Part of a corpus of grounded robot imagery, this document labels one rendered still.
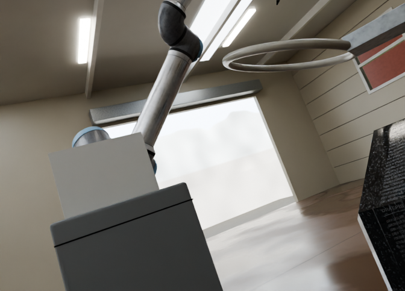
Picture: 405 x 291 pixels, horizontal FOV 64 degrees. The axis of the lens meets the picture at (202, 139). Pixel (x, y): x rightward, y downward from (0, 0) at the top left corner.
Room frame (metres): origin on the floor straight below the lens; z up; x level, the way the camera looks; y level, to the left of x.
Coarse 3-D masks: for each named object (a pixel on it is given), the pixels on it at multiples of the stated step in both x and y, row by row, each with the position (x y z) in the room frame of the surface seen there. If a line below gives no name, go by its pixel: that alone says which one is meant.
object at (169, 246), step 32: (160, 192) 0.97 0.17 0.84; (64, 224) 0.84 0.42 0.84; (96, 224) 0.88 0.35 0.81; (128, 224) 0.91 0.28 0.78; (160, 224) 0.95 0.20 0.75; (192, 224) 1.00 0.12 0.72; (64, 256) 0.84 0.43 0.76; (96, 256) 0.87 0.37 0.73; (128, 256) 0.90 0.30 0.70; (160, 256) 0.94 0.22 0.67; (192, 256) 0.98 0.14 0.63; (96, 288) 0.86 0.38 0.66; (128, 288) 0.89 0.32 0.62; (160, 288) 0.93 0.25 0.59; (192, 288) 0.97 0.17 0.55
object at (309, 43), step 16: (256, 48) 0.96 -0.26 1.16; (272, 48) 0.94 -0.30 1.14; (288, 48) 0.93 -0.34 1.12; (304, 48) 0.93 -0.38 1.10; (320, 48) 0.94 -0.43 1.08; (336, 48) 0.95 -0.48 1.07; (224, 64) 1.15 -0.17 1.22; (240, 64) 1.29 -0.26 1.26; (288, 64) 1.36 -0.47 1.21; (304, 64) 1.33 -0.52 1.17; (320, 64) 1.29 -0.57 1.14
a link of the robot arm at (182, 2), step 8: (168, 0) 1.19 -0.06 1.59; (176, 0) 1.20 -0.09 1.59; (184, 0) 1.22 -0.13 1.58; (160, 8) 1.21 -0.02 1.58; (168, 8) 1.20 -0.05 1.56; (176, 8) 1.20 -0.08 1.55; (184, 8) 1.24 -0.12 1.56; (160, 16) 1.22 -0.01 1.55; (168, 16) 1.21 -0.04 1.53; (176, 16) 1.21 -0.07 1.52; (184, 16) 1.24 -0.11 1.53; (160, 24) 1.24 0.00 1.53; (168, 24) 1.22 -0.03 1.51; (176, 24) 1.23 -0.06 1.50; (160, 32) 1.26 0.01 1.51; (168, 32) 1.24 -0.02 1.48; (176, 32) 1.25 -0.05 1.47; (168, 40) 1.28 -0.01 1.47; (176, 40) 1.28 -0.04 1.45
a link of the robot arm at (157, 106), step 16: (192, 32) 1.32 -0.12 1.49; (176, 48) 1.30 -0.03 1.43; (192, 48) 1.33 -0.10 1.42; (176, 64) 1.30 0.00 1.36; (160, 80) 1.30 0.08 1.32; (176, 80) 1.32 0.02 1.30; (160, 96) 1.30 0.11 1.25; (144, 112) 1.30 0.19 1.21; (160, 112) 1.31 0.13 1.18; (144, 128) 1.29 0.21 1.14; (160, 128) 1.34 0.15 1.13
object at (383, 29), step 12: (396, 12) 0.88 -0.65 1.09; (372, 24) 0.92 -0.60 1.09; (384, 24) 0.91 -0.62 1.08; (396, 24) 0.89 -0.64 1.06; (348, 36) 0.97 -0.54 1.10; (360, 36) 0.95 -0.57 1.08; (372, 36) 0.93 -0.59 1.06; (384, 36) 0.96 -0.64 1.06; (396, 36) 0.99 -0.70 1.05; (360, 48) 1.00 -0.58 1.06; (372, 48) 1.04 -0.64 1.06
